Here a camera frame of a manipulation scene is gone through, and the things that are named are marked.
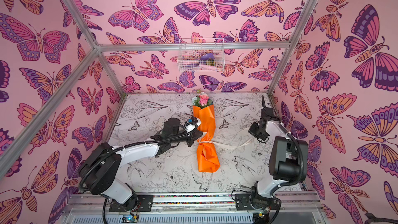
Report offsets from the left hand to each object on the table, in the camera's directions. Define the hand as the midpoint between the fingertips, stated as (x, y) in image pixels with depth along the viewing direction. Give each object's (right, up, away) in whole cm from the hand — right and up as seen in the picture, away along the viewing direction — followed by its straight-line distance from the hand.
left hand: (204, 132), depth 80 cm
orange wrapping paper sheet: (+1, -11, +3) cm, 11 cm away
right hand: (+30, -1, +13) cm, 32 cm away
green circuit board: (-35, -39, -8) cm, 54 cm away
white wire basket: (-2, +45, +15) cm, 48 cm away
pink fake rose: (-1, +19, +24) cm, 31 cm away
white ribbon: (+14, -10, +12) cm, 21 cm away
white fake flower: (-7, +18, +30) cm, 35 cm away
